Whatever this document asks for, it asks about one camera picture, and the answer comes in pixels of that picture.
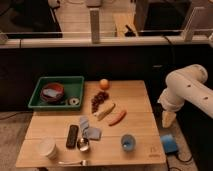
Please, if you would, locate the white paper cup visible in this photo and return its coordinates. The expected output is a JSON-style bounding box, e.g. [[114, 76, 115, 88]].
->
[[37, 137, 57, 159]]

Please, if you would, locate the small metal bowl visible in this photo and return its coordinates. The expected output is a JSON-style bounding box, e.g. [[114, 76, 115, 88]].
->
[[77, 138, 90, 152]]

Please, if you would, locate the blue cloth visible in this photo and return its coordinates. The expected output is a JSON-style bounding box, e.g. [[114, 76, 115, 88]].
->
[[79, 116, 102, 141]]

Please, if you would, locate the red bowl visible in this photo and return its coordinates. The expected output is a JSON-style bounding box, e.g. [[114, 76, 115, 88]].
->
[[40, 82, 64, 103]]

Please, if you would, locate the orange fruit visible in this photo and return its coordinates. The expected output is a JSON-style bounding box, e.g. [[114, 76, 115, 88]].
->
[[99, 79, 110, 90]]

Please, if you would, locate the black remote control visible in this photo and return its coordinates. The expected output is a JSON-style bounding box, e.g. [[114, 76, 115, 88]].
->
[[66, 125, 79, 149]]

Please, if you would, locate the tape roll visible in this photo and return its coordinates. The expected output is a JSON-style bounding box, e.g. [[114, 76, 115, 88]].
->
[[68, 97, 80, 106]]

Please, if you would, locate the bunch of dark grapes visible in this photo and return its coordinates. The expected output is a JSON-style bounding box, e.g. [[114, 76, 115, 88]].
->
[[91, 91, 109, 113]]

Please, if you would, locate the metal fork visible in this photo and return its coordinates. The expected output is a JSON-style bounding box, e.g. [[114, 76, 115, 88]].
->
[[58, 160, 88, 166]]

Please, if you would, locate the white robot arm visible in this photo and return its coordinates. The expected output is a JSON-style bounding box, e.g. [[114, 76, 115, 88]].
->
[[158, 64, 213, 128]]

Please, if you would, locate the blue cup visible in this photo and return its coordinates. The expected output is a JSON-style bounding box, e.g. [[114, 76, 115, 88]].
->
[[121, 134, 136, 152]]

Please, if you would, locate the wooden folding table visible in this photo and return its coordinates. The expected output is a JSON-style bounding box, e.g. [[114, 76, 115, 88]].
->
[[16, 80, 166, 168]]

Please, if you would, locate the green plastic bin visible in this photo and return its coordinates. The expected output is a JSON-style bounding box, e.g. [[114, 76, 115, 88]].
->
[[28, 76, 84, 111]]

